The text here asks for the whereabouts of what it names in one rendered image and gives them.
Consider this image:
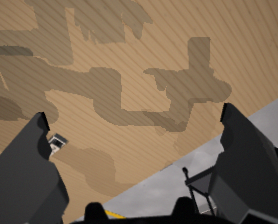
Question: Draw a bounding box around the white rectangular tray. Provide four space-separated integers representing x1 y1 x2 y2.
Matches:
48 133 67 146

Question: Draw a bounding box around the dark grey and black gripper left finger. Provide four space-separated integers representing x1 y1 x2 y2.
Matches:
0 112 69 224

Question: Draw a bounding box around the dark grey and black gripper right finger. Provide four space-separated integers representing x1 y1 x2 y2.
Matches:
208 103 278 224

